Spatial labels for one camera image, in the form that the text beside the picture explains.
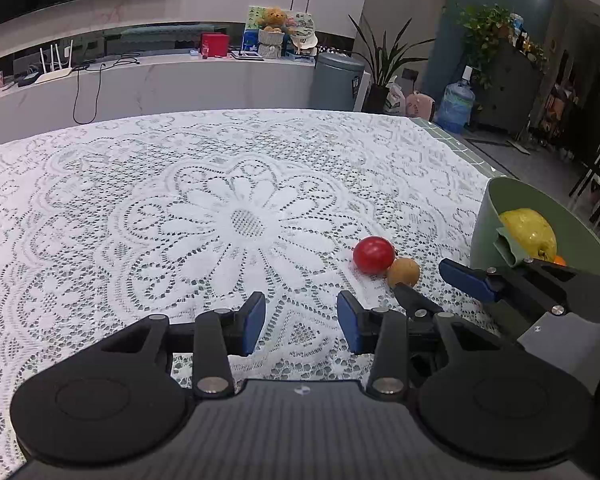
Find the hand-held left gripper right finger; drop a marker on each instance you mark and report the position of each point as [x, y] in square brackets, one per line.
[348, 322]

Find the orange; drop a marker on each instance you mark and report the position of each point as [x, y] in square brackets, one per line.
[559, 260]

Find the long-leaf potted plant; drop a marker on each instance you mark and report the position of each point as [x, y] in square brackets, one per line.
[385, 65]

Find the leafy plant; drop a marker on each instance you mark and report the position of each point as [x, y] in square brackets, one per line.
[485, 25]

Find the white lace tablecloth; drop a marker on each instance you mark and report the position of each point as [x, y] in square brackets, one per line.
[180, 210]

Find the green bowl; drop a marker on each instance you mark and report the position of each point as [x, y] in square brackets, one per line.
[482, 230]

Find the green picture board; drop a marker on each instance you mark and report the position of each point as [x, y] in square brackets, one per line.
[252, 15]

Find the grey dresser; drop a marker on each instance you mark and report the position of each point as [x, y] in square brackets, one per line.
[510, 90]

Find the red box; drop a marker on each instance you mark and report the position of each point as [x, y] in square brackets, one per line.
[215, 45]

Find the blue water jug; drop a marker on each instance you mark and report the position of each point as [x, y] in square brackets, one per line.
[456, 105]

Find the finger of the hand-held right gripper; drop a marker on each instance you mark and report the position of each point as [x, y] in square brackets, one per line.
[467, 280]
[420, 302]

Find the green checked tablecloth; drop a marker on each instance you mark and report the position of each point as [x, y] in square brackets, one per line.
[460, 145]

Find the grey trash can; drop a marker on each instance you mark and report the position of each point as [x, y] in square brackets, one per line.
[335, 85]

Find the yellow pear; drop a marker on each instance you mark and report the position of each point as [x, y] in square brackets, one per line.
[525, 232]

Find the white plastic bag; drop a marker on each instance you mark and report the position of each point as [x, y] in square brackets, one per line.
[395, 100]

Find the dark dining chair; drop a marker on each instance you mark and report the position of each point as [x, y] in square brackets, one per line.
[587, 172]

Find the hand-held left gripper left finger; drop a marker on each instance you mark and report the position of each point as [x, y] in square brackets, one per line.
[252, 322]

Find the brown teddy bear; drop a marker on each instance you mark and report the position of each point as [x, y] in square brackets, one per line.
[272, 19]

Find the red tomato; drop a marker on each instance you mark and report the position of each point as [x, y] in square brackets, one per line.
[374, 255]

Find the white television console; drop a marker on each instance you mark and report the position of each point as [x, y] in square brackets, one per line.
[155, 85]

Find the small brown fruit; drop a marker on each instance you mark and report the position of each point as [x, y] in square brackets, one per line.
[403, 272]

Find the white router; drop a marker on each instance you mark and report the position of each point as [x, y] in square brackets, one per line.
[55, 67]

